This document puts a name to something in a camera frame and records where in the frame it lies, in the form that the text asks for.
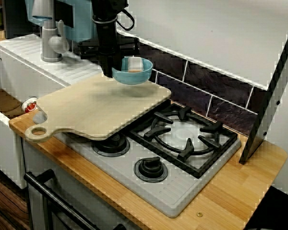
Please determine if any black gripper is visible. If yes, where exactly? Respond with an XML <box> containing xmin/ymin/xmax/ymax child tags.
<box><xmin>78</xmin><ymin>23</ymin><xmax>141</xmax><ymax>78</ymax></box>

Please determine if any white block with orange layer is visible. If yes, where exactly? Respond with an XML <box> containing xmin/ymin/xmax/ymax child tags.
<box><xmin>127</xmin><ymin>57</ymin><xmax>144</xmax><ymax>73</ymax></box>

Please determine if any light blue plastic bowl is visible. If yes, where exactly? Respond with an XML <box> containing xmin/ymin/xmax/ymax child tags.
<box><xmin>111</xmin><ymin>57</ymin><xmax>153</xmax><ymax>86</ymax></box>

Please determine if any grey toy faucet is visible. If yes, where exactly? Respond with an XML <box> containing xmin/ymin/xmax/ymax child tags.
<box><xmin>40</xmin><ymin>19</ymin><xmax>70</xmax><ymax>62</ymax></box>

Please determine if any black stove knob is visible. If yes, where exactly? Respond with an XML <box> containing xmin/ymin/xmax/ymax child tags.
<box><xmin>133</xmin><ymin>157</ymin><xmax>169</xmax><ymax>184</ymax></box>
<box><xmin>91</xmin><ymin>134</ymin><xmax>131</xmax><ymax>158</ymax></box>

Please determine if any white toy sink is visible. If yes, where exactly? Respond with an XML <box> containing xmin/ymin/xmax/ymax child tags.
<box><xmin>0</xmin><ymin>33</ymin><xmax>104</xmax><ymax>190</ymax></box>

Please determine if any tomato tin can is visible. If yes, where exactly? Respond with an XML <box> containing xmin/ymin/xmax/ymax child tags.
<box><xmin>21</xmin><ymin>96</ymin><xmax>37</xmax><ymax>114</ymax></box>

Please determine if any dark tiled backsplash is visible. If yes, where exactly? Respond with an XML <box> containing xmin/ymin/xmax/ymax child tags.
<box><xmin>116</xmin><ymin>28</ymin><xmax>272</xmax><ymax>139</ymax></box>

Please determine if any black burner grate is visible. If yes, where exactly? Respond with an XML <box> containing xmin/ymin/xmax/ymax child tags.
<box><xmin>126</xmin><ymin>103</ymin><xmax>238</xmax><ymax>179</ymax></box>

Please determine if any white toy oven door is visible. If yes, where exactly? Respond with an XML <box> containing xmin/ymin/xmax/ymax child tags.
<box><xmin>21</xmin><ymin>138</ymin><xmax>135</xmax><ymax>230</ymax></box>

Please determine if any grey toy stove top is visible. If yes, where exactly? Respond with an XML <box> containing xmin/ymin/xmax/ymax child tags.
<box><xmin>54</xmin><ymin>99</ymin><xmax>242</xmax><ymax>219</ymax></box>

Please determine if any black angled side panel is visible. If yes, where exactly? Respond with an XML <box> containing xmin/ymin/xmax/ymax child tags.
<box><xmin>239</xmin><ymin>16</ymin><xmax>288</xmax><ymax>165</ymax></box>

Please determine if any wooden cutting board with handle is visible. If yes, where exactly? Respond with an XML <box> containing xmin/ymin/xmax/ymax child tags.
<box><xmin>24</xmin><ymin>73</ymin><xmax>172</xmax><ymax>144</ymax></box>

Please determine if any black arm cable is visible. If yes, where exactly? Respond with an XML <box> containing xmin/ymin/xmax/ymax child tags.
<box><xmin>116</xmin><ymin>9</ymin><xmax>136</xmax><ymax>31</ymax></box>

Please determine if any black oven door handle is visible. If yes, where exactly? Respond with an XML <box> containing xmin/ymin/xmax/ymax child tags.
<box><xmin>23</xmin><ymin>169</ymin><xmax>125</xmax><ymax>230</ymax></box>

